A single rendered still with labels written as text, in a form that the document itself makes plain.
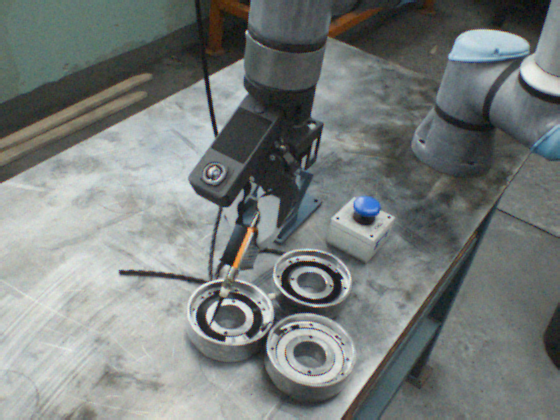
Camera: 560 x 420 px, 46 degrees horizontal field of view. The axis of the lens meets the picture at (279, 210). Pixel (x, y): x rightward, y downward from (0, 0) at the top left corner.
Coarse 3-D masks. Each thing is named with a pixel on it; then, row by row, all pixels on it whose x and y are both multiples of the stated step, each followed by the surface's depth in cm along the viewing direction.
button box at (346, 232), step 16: (352, 208) 96; (336, 224) 94; (352, 224) 93; (368, 224) 94; (384, 224) 94; (336, 240) 95; (352, 240) 93; (368, 240) 92; (384, 240) 97; (368, 256) 93
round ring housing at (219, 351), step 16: (208, 288) 81; (240, 288) 83; (256, 288) 82; (192, 304) 80; (224, 304) 80; (240, 304) 81; (192, 320) 78; (208, 320) 78; (240, 320) 81; (272, 320) 78; (192, 336) 76; (256, 336) 77; (208, 352) 76; (224, 352) 75; (240, 352) 75; (256, 352) 77
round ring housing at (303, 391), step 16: (288, 320) 79; (304, 320) 80; (320, 320) 80; (272, 336) 77; (304, 336) 78; (336, 336) 79; (272, 352) 76; (288, 352) 76; (304, 352) 79; (320, 352) 78; (352, 352) 76; (272, 368) 74; (304, 368) 75; (320, 368) 75; (352, 368) 74; (288, 384) 72; (304, 384) 72; (320, 384) 72; (336, 384) 73; (304, 400) 74; (320, 400) 75
